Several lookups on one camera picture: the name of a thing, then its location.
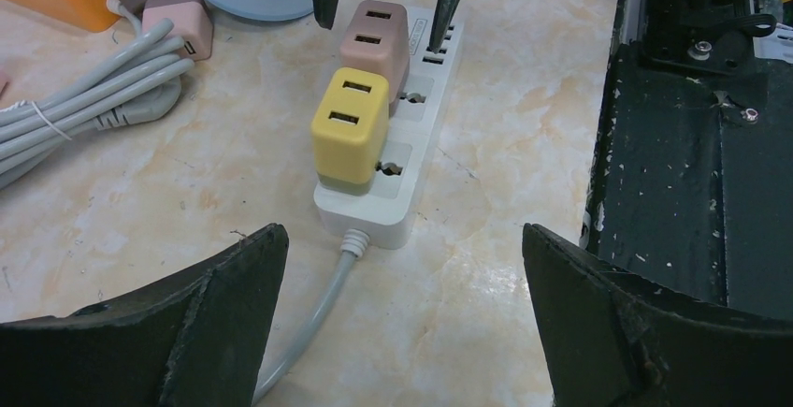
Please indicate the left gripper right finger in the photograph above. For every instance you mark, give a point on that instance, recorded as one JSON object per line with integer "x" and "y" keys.
{"x": 612, "y": 338}

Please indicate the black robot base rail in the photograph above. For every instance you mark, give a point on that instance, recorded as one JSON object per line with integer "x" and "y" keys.
{"x": 691, "y": 183}

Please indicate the yellow USB charger plug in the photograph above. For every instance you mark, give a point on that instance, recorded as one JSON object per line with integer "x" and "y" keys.
{"x": 349, "y": 128}

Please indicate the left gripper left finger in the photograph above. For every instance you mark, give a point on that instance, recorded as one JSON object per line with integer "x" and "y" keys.
{"x": 194, "y": 338}

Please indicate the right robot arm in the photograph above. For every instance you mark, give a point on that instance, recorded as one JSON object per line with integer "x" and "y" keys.
{"x": 703, "y": 36}

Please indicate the white power strip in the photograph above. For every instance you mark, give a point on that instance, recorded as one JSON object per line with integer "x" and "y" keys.
{"x": 385, "y": 212}

